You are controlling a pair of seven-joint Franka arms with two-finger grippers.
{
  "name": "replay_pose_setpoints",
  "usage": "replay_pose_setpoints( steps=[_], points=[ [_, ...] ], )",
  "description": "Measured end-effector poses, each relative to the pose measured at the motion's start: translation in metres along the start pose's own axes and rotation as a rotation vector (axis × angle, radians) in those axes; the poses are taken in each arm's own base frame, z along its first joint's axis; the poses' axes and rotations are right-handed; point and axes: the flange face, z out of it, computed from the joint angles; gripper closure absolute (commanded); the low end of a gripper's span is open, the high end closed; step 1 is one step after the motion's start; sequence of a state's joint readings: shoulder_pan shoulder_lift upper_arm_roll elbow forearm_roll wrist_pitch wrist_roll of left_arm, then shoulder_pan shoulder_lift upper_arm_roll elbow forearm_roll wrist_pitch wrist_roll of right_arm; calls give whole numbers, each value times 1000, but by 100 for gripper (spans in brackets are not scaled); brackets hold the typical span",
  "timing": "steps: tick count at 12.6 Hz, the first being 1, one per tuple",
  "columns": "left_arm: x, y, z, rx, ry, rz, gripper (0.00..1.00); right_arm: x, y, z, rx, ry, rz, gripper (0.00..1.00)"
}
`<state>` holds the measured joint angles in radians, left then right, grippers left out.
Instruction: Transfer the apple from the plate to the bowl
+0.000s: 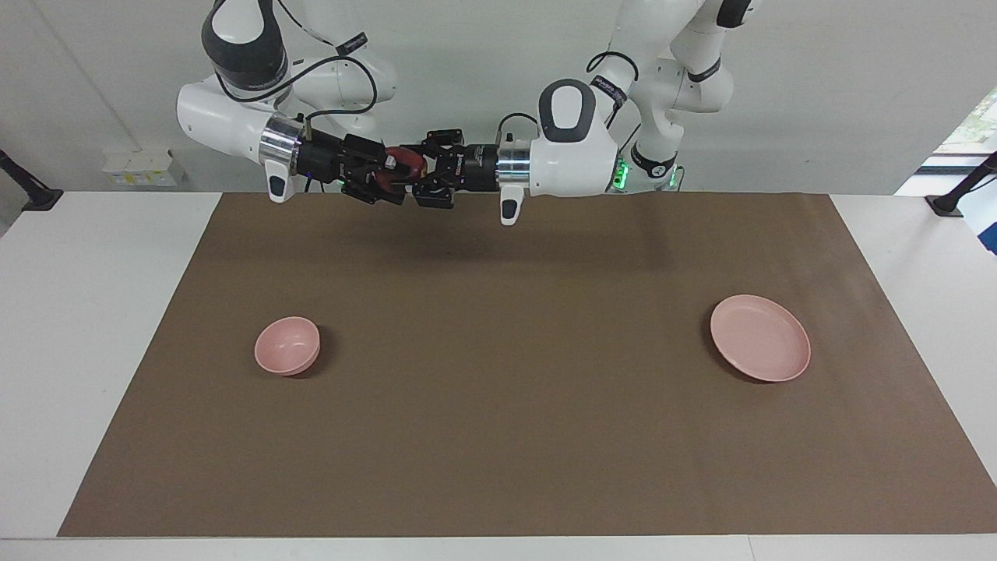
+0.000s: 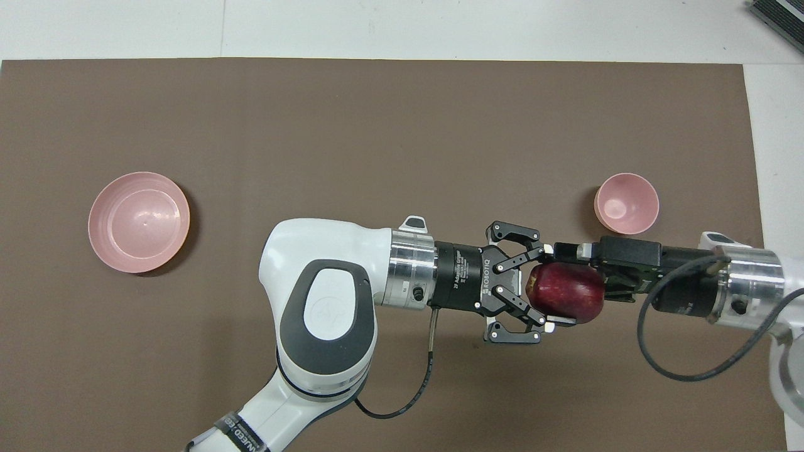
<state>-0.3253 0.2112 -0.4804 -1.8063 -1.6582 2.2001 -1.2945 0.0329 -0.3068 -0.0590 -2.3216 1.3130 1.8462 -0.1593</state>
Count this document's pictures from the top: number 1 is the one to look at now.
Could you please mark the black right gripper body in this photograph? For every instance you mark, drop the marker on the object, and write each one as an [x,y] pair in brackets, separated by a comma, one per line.
[327,162]

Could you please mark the blue and white object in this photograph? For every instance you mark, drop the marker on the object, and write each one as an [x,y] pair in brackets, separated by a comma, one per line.
[991,238]

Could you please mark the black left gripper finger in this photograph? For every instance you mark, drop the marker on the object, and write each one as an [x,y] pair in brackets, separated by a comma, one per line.
[435,196]
[442,144]

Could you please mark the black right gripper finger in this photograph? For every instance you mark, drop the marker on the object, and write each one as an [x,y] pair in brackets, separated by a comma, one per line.
[374,148]
[374,193]

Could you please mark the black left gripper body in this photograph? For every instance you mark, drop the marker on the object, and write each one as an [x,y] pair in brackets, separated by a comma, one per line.
[477,167]

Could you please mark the window with green view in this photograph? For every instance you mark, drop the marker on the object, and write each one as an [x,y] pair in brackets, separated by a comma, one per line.
[974,132]

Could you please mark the black camera stand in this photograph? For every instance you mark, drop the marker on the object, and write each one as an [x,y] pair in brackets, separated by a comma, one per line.
[946,204]
[39,199]

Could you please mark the dark red apple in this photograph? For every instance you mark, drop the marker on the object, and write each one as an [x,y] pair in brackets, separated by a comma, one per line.
[413,162]

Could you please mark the brown table mat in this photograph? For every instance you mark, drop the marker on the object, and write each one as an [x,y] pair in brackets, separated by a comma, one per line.
[514,405]

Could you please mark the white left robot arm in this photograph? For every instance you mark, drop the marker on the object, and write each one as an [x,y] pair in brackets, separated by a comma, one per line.
[576,164]

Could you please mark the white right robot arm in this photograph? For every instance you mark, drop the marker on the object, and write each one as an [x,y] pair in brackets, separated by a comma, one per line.
[218,109]

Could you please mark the pink bowl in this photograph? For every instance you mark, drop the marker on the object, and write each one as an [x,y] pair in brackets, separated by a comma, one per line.
[287,344]

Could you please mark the pink plate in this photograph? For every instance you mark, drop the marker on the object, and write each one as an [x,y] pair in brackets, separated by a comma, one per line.
[759,339]

